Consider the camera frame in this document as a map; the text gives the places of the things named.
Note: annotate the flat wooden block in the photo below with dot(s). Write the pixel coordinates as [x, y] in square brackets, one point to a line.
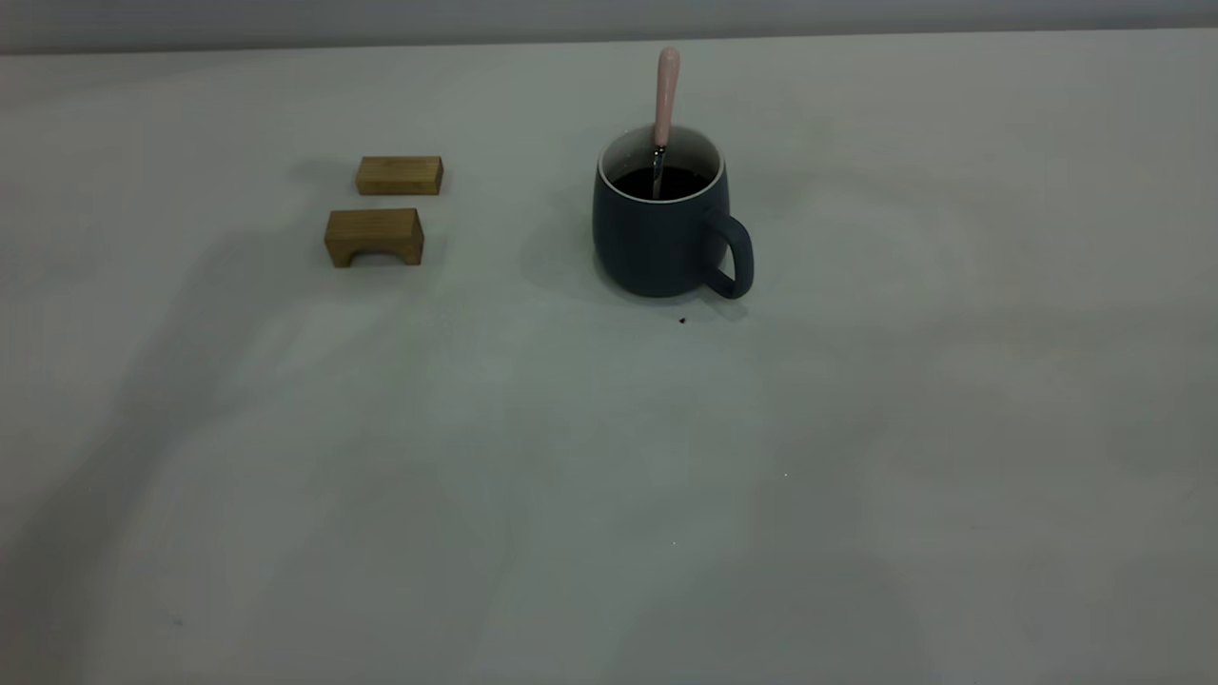
[400, 176]

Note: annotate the arched wooden block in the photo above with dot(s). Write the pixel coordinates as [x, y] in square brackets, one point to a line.
[373, 228]

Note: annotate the dark grey ceramic cup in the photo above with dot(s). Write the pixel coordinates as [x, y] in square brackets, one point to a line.
[652, 243]

